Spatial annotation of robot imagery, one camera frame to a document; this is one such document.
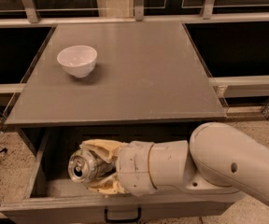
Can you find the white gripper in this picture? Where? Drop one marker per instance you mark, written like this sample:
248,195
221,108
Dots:
134,167

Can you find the crushed 7up can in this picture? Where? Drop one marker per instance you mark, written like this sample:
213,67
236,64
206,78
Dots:
84,166

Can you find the black drawer handle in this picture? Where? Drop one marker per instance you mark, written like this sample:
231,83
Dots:
133,220

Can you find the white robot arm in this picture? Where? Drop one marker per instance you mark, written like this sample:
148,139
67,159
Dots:
217,157

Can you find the white ceramic bowl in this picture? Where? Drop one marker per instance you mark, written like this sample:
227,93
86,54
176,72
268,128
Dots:
77,61

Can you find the open grey top drawer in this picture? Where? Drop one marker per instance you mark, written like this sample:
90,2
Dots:
53,198

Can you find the metal railing frame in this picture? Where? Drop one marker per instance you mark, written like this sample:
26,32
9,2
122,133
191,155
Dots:
26,26

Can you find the grey cabinet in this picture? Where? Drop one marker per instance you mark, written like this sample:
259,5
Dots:
146,72

